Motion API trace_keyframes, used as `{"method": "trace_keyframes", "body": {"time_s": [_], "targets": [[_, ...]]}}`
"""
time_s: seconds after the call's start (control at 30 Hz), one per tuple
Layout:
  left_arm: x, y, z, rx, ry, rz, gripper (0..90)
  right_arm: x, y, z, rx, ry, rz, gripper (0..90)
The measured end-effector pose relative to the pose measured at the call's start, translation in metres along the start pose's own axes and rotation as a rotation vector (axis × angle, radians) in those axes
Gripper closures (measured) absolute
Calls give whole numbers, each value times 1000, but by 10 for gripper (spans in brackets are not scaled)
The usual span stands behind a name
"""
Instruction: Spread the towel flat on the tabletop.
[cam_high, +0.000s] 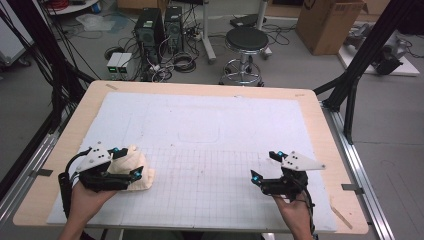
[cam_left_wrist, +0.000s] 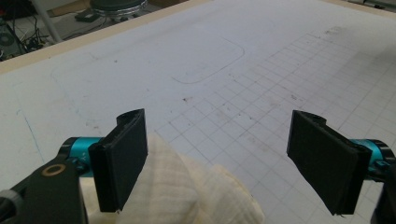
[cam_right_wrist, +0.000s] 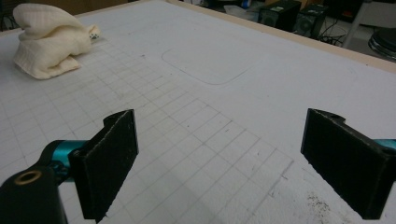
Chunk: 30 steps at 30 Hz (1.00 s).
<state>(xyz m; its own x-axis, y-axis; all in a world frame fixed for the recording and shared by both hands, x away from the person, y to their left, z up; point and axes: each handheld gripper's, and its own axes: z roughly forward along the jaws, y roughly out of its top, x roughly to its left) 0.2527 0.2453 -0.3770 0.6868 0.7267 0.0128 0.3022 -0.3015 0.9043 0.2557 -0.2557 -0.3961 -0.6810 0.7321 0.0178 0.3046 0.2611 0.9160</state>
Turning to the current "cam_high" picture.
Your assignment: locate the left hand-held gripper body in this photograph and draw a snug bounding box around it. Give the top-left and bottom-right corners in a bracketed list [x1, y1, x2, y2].
[75, 141, 133, 193]

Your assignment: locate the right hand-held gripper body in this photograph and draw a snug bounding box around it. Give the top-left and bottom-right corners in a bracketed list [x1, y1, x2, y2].
[259, 150, 327, 203]

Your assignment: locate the cream checked cloth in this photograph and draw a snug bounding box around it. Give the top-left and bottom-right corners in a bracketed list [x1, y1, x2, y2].
[106, 144, 156, 192]

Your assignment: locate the person's right hand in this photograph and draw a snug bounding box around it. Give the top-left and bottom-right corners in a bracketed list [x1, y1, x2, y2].
[272, 193, 313, 231]

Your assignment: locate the person's left hand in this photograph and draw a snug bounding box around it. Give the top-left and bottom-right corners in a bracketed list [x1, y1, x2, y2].
[70, 181, 118, 222]

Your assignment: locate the thin wooden stick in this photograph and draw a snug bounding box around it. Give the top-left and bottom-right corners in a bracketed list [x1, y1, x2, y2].
[329, 204, 354, 230]

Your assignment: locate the white foam mat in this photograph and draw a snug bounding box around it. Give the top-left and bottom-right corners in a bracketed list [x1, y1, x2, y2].
[46, 91, 338, 233]

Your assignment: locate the white power supply unit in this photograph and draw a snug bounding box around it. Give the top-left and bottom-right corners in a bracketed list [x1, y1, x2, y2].
[117, 53, 135, 80]
[106, 52, 123, 80]

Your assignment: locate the black round stool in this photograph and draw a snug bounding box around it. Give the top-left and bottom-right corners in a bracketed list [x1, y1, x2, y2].
[218, 26, 270, 88]

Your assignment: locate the wide black computer tower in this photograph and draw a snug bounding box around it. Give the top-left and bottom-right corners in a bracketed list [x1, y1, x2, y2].
[134, 8, 165, 65]

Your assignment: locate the clear plastic bag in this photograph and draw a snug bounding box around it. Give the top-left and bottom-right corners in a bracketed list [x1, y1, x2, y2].
[75, 13, 117, 33]

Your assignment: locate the narrow black computer tower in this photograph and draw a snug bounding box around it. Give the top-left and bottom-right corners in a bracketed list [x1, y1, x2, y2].
[164, 5, 185, 55]

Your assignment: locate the grey table leg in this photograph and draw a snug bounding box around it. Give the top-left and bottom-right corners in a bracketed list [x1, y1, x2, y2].
[200, 0, 218, 65]
[255, 0, 273, 60]

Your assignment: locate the flat black device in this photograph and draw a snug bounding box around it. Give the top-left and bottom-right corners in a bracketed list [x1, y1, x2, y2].
[229, 13, 267, 29]

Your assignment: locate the brown cardboard box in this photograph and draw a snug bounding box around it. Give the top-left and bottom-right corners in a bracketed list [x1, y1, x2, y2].
[295, 0, 368, 56]

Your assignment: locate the white board with grey device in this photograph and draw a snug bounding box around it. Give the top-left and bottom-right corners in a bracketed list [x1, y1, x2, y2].
[337, 22, 421, 78]

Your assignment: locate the white round table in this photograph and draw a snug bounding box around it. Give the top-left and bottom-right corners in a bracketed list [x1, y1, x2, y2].
[46, 0, 101, 16]

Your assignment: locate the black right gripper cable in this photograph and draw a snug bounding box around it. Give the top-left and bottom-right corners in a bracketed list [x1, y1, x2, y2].
[299, 188, 318, 240]

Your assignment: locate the silver aluminium rail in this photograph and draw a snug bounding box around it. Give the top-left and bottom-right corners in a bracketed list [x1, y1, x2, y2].
[0, 131, 61, 223]
[321, 101, 397, 240]

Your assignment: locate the coiled black cable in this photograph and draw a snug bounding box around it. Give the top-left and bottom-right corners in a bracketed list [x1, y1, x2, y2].
[172, 51, 198, 74]

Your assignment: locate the black metal frame with cables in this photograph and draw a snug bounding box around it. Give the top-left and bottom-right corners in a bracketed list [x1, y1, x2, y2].
[0, 0, 97, 134]

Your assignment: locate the black metal frame strut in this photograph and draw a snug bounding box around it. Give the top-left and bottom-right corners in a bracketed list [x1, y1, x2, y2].
[313, 0, 419, 145]

